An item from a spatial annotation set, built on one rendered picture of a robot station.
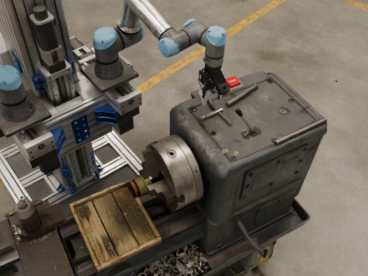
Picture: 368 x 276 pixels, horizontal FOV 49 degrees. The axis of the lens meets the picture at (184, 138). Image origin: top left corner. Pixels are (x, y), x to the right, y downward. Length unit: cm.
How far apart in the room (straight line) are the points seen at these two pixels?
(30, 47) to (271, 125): 116
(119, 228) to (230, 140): 64
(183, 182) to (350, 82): 288
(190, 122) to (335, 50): 306
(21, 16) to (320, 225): 231
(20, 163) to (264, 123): 191
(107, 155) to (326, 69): 240
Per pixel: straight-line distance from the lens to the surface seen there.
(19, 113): 199
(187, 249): 216
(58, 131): 211
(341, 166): 347
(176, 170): 165
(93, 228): 191
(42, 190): 294
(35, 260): 180
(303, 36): 473
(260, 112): 186
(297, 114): 189
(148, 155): 174
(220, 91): 167
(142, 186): 173
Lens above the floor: 253
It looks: 48 degrees down
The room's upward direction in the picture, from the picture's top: 2 degrees clockwise
